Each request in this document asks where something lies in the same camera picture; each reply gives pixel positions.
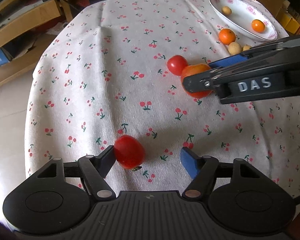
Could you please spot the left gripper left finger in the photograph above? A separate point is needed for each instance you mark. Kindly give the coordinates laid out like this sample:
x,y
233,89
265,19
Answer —
x,y
92,171

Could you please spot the small yellow longan fruit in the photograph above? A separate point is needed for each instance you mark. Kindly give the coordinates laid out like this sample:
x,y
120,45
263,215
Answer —
x,y
226,11

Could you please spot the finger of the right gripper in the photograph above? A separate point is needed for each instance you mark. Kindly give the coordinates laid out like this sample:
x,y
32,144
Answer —
x,y
235,79
228,61

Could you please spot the white floral porcelain plate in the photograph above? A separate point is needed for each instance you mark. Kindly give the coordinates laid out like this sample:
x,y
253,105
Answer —
x,y
240,20

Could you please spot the cherry print white tablecloth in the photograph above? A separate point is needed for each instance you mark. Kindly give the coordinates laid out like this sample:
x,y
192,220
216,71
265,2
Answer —
x,y
105,76

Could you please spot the mandarin orange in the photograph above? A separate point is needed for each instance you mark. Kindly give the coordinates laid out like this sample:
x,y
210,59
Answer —
x,y
227,36

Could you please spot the brown longan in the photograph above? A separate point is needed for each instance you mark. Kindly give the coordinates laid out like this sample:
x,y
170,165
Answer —
x,y
246,47
234,48

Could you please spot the large red tomato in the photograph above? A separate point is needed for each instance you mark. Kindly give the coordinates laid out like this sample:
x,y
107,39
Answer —
x,y
191,70

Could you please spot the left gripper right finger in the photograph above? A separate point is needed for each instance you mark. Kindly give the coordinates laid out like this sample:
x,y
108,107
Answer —
x,y
204,172

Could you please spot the wooden tv cabinet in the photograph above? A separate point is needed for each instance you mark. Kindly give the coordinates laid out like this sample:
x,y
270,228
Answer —
x,y
23,37

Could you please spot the yellow cardboard box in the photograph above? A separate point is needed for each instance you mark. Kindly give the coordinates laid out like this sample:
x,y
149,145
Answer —
x,y
290,21

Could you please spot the small orange kumquat fruit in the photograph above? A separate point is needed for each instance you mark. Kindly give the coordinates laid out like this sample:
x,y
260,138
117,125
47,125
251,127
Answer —
x,y
258,26

